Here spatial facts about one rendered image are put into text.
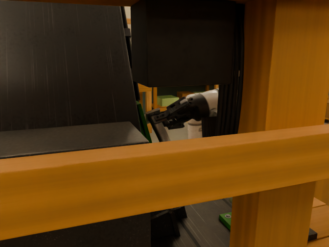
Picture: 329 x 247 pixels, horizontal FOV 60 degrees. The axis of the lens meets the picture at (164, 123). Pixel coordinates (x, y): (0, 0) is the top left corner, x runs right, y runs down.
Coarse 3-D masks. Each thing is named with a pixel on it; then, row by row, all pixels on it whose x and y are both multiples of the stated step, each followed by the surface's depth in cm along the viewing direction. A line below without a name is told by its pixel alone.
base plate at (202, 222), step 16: (192, 208) 96; (208, 208) 96; (224, 208) 96; (192, 224) 87; (208, 224) 87; (224, 224) 87; (160, 240) 80; (176, 240) 80; (192, 240) 80; (208, 240) 80; (224, 240) 80
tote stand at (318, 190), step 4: (320, 180) 153; (324, 180) 153; (328, 180) 154; (316, 184) 153; (320, 184) 153; (324, 184) 154; (328, 184) 154; (316, 188) 154; (320, 188) 154; (324, 188) 155; (328, 188) 155; (316, 192) 154; (320, 192) 155; (324, 192) 155; (328, 192) 156; (316, 196) 155; (320, 196) 155; (324, 196) 156; (328, 196) 156; (320, 200) 156; (324, 200) 157; (328, 200) 157; (328, 204) 158
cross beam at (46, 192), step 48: (144, 144) 43; (192, 144) 43; (240, 144) 44; (288, 144) 47; (0, 192) 34; (48, 192) 36; (96, 192) 38; (144, 192) 40; (192, 192) 43; (240, 192) 46; (0, 240) 35
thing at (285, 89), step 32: (256, 0) 50; (288, 0) 46; (320, 0) 48; (256, 32) 51; (288, 32) 48; (320, 32) 50; (256, 64) 52; (288, 64) 49; (320, 64) 52; (256, 96) 52; (288, 96) 51; (320, 96) 53; (256, 128) 53; (288, 192) 56; (256, 224) 56; (288, 224) 58
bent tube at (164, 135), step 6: (156, 108) 79; (150, 114) 78; (156, 114) 79; (150, 120) 79; (156, 126) 77; (162, 126) 77; (156, 132) 77; (162, 132) 76; (162, 138) 76; (168, 138) 76
